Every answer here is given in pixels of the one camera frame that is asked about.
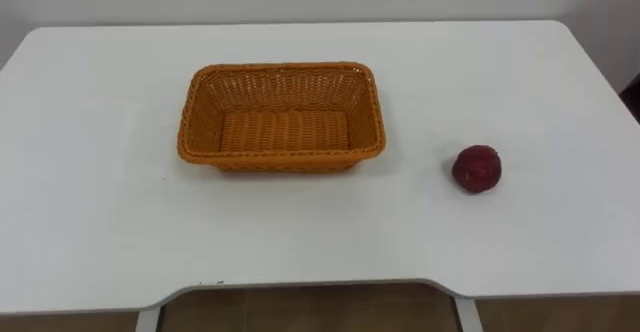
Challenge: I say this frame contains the orange woven basket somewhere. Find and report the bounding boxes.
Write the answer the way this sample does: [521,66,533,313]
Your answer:
[176,61,387,174]

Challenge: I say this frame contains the red fruit soft toy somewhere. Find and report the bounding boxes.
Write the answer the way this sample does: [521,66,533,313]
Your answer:
[451,144,503,195]

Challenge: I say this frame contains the white desk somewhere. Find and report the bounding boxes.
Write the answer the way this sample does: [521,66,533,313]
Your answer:
[0,19,640,332]

